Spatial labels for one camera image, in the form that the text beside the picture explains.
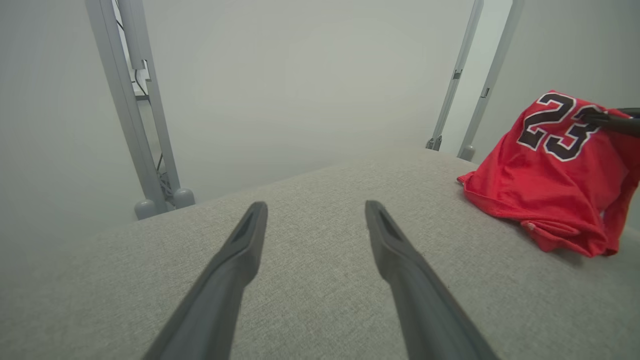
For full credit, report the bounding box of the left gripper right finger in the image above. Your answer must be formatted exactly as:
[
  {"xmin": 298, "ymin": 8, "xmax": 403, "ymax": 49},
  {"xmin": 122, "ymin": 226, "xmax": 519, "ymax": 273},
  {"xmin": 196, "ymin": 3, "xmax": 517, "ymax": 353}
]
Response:
[{"xmin": 365, "ymin": 200, "xmax": 501, "ymax": 360}]

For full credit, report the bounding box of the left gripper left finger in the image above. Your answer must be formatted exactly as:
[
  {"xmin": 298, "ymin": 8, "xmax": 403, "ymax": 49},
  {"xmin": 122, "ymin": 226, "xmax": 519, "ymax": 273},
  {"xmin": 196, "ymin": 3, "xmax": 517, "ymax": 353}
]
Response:
[{"xmin": 142, "ymin": 201, "xmax": 269, "ymax": 360}]

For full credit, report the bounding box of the red white jersey shirt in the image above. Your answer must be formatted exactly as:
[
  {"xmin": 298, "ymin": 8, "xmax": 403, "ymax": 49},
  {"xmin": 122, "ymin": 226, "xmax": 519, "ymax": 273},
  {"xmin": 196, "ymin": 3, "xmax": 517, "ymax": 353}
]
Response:
[{"xmin": 457, "ymin": 90, "xmax": 640, "ymax": 258}]

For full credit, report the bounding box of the grey partition post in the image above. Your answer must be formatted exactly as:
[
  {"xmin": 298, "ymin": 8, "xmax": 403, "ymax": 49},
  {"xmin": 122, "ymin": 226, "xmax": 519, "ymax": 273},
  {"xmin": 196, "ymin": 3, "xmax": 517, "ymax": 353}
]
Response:
[
  {"xmin": 85, "ymin": 0, "xmax": 168, "ymax": 221},
  {"xmin": 117, "ymin": 0, "xmax": 196, "ymax": 210},
  {"xmin": 457, "ymin": 0, "xmax": 526, "ymax": 162},
  {"xmin": 425, "ymin": 0, "xmax": 485, "ymax": 152}
]

